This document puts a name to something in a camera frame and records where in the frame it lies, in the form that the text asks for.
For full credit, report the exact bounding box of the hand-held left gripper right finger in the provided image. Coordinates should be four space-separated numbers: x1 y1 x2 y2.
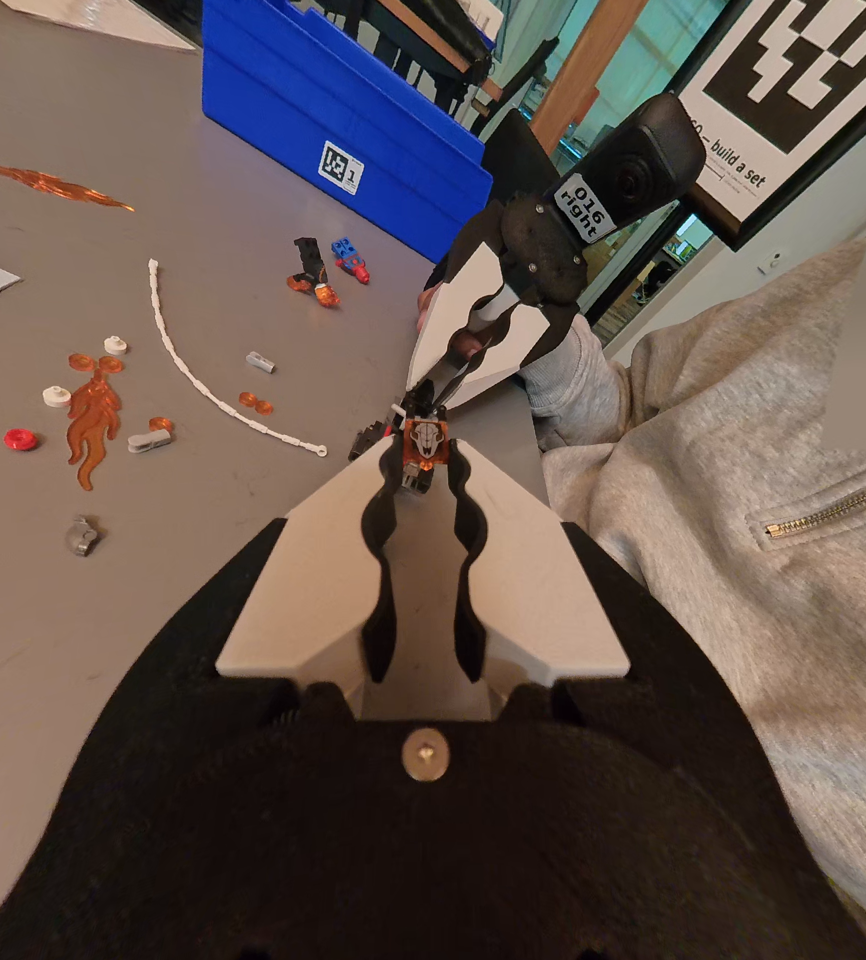
444 438 631 723

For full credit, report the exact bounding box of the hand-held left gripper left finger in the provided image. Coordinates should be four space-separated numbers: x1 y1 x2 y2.
215 437 396 723

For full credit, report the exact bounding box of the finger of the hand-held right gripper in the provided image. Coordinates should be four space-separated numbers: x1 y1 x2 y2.
408 247 509 391
448 303 546 410

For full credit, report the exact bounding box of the orange skull lego piece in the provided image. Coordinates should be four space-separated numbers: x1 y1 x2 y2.
401 418 452 496

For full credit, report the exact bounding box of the black lego motorcycle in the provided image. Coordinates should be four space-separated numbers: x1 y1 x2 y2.
349 378 449 462

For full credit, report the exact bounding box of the person's right forearm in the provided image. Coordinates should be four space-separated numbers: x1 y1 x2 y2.
519 315 629 451

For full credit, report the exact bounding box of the blue and red lego minifigure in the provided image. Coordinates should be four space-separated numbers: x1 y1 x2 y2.
330 236 371 285

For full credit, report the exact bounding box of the black flame-head lego minifigure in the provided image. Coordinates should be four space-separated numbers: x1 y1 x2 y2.
286 237 341 309

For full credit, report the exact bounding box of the large orange lego flame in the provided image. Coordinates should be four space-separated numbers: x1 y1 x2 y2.
67 371 122 492

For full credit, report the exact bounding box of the slim orange lego flame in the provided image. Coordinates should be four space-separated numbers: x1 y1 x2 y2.
0 165 135 213

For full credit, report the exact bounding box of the person's right hand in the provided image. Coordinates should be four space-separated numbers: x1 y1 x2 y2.
416 288 490 361

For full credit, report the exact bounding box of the large blue plastic bin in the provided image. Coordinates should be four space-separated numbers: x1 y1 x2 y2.
202 0 494 264

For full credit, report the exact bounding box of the framed marker poster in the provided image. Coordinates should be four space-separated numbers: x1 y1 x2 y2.
676 0 866 252

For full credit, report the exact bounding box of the wooden post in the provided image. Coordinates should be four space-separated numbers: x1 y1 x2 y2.
530 0 651 155

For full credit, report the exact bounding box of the white lego chain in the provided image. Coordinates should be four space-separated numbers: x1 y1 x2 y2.
148 258 329 459

